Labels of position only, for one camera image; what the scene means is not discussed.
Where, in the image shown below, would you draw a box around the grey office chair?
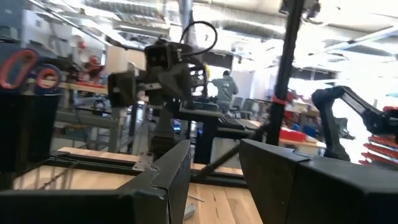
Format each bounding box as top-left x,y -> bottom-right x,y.
231,96 -> 245,114
242,98 -> 265,116

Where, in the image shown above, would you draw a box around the red blue handled scissors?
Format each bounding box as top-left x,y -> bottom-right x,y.
0,48 -> 62,94

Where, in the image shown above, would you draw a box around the wooden background table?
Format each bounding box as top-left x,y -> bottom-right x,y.
278,138 -> 327,149

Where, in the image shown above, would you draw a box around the black plastic pegboard bin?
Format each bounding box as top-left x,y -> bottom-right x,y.
0,91 -> 62,189

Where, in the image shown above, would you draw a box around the red box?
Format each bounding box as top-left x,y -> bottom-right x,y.
279,128 -> 309,143

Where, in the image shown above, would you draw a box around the black keyboard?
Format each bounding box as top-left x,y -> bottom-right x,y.
217,114 -> 247,131

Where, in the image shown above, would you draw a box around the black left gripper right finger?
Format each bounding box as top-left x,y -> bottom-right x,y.
238,138 -> 398,224

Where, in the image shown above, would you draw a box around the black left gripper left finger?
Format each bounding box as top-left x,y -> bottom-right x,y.
0,139 -> 192,224

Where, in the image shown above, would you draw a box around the silver metal bracket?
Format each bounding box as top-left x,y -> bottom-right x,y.
132,152 -> 157,172

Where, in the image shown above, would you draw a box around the person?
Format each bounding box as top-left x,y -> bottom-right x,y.
211,70 -> 239,113

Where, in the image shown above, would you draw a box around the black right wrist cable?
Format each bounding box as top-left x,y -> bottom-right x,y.
179,21 -> 218,57

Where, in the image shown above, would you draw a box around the red machine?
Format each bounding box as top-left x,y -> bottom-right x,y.
83,54 -> 105,78

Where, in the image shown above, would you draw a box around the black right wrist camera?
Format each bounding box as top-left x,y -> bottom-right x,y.
144,44 -> 183,74

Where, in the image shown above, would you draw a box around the grey workbench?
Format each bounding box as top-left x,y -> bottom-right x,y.
55,81 -> 150,153

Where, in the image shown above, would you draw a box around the black desk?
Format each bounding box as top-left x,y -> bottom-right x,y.
178,105 -> 257,166

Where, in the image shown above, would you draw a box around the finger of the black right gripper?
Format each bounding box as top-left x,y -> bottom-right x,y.
190,63 -> 210,98
107,70 -> 138,109

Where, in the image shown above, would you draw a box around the tan cardboard box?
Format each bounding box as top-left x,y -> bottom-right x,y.
105,45 -> 147,74

